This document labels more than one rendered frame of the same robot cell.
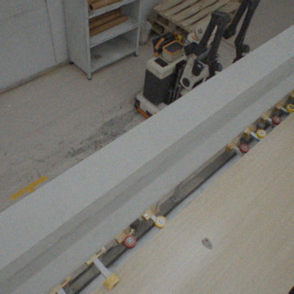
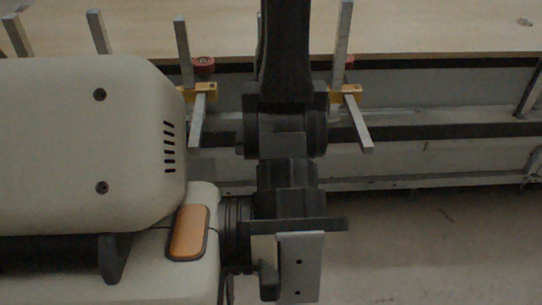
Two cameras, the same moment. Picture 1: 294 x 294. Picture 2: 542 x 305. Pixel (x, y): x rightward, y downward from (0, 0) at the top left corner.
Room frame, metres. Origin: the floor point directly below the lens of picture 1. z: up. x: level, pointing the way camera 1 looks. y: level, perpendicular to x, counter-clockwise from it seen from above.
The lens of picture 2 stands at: (2.74, -0.08, 1.53)
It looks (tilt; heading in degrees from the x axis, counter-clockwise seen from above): 41 degrees down; 227
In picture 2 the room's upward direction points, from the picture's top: straight up
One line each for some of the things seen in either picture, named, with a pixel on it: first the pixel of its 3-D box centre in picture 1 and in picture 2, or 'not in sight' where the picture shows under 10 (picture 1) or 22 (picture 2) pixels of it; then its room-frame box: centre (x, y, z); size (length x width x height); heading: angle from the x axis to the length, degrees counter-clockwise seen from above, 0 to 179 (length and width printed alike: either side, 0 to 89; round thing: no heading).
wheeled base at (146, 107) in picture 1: (170, 105); not in sight; (2.85, -0.24, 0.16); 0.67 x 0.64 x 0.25; 51
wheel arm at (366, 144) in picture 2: (223, 139); (351, 108); (1.83, -0.67, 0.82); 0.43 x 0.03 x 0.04; 51
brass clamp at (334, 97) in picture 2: (232, 144); (341, 93); (1.79, -0.76, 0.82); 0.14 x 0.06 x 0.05; 141
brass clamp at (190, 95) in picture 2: (265, 116); (197, 92); (2.17, -1.07, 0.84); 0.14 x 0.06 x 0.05; 141
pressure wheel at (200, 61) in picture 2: (274, 123); (204, 74); (2.09, -1.14, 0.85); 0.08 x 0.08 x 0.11
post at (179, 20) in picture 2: (268, 113); (190, 85); (2.19, -1.09, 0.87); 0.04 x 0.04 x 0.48; 51
